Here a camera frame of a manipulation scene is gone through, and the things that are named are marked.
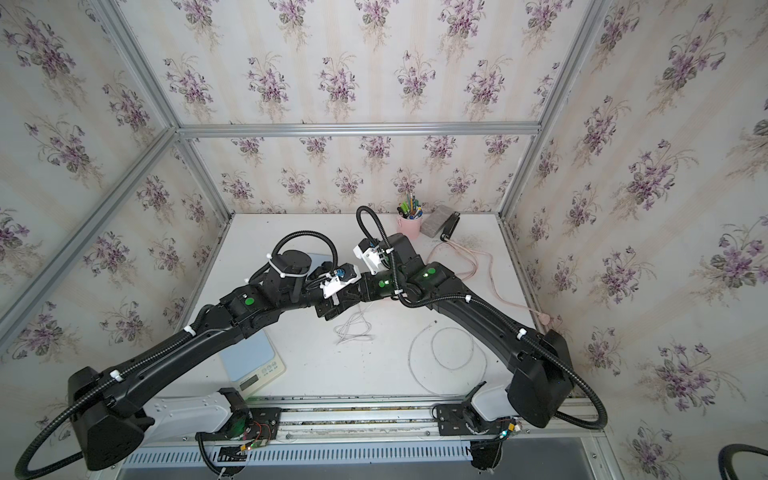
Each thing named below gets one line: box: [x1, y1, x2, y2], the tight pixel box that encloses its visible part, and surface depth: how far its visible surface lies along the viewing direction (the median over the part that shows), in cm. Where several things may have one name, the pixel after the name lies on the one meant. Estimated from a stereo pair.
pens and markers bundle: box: [397, 192, 423, 220], surface depth 110 cm
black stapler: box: [440, 211, 461, 242], surface depth 120 cm
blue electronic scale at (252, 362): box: [220, 329, 287, 398], surface depth 81 cm
